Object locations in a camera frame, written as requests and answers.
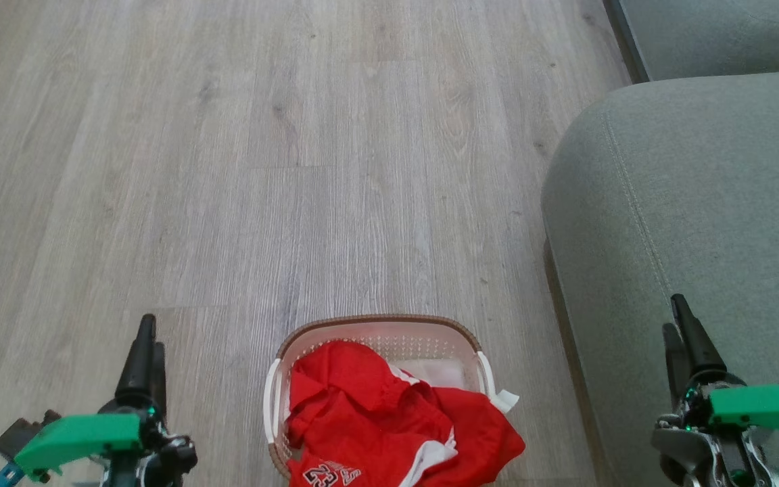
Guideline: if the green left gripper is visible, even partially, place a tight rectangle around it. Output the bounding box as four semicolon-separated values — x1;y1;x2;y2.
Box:
14;315;199;487

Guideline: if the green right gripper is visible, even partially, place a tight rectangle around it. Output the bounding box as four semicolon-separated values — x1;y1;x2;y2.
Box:
652;294;779;487

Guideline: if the red basketball jersey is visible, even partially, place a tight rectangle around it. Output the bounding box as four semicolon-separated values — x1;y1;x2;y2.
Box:
285;340;527;487

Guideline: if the grey fabric sofa seat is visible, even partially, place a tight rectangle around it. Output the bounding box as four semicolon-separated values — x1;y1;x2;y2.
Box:
605;0;779;83

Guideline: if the white laundry basket brown rim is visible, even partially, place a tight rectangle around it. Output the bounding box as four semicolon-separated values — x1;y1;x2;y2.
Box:
263;315;498;481

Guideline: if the white cloth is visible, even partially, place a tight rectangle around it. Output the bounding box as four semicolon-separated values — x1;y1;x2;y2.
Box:
389;357;520;415

